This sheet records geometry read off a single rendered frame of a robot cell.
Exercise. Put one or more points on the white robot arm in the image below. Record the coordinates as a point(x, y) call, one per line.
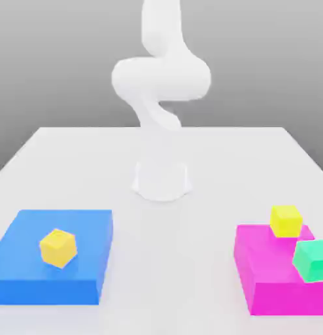
point(161, 78)

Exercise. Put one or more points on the small orange-yellow cube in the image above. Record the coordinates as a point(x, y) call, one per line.
point(58, 248)

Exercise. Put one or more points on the small bright yellow cube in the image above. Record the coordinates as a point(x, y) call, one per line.
point(285, 221)

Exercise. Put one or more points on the small green cube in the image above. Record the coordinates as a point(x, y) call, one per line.
point(312, 260)

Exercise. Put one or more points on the large magenta box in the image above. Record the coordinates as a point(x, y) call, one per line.
point(268, 274)

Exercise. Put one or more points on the large blue box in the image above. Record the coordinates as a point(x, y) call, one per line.
point(20, 274)

